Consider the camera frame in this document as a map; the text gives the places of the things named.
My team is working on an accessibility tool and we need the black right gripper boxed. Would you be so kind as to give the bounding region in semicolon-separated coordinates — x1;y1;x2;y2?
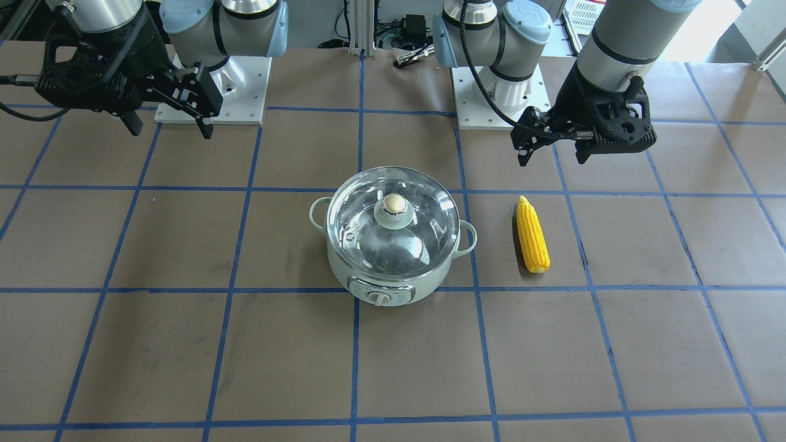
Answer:
36;25;224;140

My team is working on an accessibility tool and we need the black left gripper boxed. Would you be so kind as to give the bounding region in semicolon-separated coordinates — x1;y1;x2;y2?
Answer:
512;66;656;167

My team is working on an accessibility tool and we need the yellow corn cob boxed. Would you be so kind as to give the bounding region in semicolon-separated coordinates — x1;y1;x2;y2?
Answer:
515;195;551;274

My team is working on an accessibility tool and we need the glass pot lid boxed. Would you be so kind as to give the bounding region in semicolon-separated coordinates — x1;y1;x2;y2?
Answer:
325;167;461;280

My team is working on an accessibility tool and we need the pale green electric pot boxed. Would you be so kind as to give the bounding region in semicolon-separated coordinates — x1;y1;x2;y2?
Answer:
309;167;479;307

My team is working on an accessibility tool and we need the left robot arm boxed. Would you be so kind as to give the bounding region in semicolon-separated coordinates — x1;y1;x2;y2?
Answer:
432;1;699;167

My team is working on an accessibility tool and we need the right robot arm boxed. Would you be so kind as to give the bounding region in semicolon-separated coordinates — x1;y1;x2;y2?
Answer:
29;1;289;139

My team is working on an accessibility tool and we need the white plastic basket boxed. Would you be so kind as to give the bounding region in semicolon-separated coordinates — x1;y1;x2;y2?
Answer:
566;0;606;34

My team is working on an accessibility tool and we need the black power adapter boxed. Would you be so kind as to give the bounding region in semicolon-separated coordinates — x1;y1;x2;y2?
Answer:
400;14;427;40

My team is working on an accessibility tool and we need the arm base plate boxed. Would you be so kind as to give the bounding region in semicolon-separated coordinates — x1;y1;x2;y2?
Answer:
154;55;272;126
450;64;552;132

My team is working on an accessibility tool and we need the aluminium frame post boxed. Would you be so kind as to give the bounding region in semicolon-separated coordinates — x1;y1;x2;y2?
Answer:
348;0;376;58

